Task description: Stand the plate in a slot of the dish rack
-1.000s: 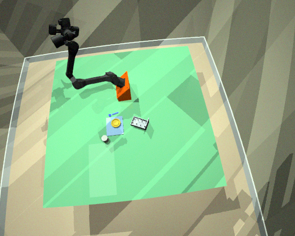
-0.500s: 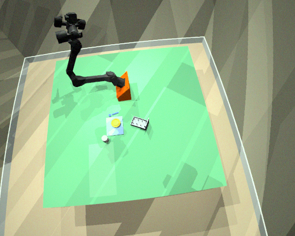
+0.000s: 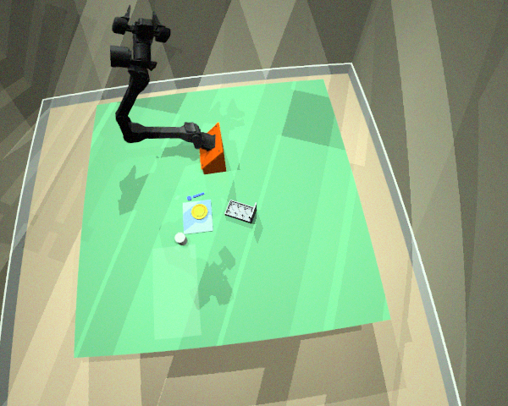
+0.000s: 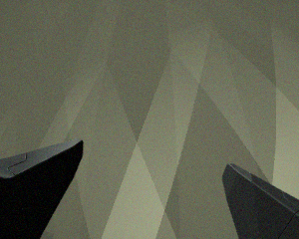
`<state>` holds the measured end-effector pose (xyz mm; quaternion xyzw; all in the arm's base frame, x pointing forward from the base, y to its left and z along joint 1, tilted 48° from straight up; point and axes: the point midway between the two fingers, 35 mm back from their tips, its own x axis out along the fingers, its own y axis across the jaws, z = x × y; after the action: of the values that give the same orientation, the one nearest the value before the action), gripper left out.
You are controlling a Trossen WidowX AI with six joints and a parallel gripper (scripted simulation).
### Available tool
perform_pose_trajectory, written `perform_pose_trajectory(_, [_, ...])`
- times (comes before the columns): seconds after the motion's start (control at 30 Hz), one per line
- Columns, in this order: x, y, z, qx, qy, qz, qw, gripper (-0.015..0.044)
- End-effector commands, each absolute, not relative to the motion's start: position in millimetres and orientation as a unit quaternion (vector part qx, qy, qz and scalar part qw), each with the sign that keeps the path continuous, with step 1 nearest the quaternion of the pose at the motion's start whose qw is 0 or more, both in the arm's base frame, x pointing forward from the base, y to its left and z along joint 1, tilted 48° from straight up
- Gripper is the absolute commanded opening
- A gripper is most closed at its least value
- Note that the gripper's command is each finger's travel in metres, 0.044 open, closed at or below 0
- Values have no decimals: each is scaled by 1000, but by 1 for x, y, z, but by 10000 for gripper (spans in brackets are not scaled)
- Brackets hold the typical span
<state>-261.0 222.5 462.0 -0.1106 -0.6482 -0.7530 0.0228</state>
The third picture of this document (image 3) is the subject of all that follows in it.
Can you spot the gold round plate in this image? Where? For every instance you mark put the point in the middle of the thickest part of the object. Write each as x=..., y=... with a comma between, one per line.
x=199, y=211

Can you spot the white dish rack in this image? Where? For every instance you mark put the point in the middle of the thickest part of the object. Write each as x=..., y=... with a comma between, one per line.
x=241, y=211

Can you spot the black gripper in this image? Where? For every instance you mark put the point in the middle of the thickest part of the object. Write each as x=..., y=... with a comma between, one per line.
x=120, y=26

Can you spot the light blue square mat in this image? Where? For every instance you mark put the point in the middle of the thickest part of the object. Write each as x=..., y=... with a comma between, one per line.
x=192, y=225

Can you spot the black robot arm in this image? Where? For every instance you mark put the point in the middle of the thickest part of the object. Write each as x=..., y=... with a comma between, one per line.
x=139, y=80

